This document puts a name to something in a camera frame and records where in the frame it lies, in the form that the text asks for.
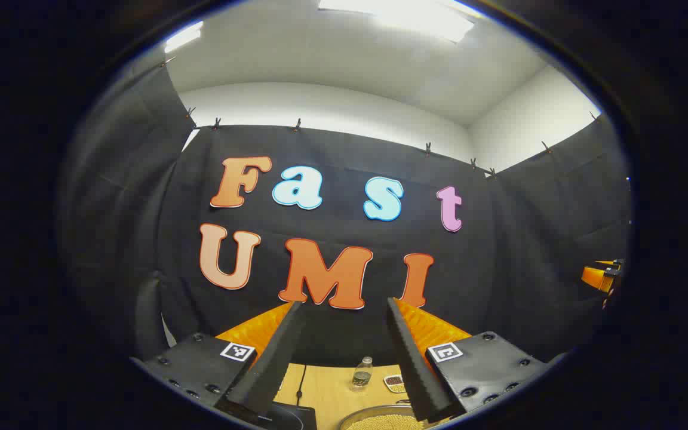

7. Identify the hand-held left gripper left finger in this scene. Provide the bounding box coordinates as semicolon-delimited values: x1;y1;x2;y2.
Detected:
132;300;308;426

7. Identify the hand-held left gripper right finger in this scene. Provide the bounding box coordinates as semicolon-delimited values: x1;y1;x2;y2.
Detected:
386;297;560;423

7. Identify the black induction cooktop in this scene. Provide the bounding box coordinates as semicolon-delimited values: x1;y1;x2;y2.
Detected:
254;401;318;430

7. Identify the pile of yellow soybeans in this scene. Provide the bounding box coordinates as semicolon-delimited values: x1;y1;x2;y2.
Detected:
347;414;427;430

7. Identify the steel pot with black handle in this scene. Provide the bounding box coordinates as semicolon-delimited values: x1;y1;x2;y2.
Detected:
338;404;434;430

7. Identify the clear plastic water bottle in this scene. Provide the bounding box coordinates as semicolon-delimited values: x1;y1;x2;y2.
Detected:
352;357;374;392

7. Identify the row of backdrop clips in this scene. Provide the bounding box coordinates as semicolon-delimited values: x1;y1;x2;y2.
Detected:
162;57;600;180

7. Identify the narrow ceiling light strip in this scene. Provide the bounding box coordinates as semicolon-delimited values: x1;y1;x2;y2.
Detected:
164;21;204;54

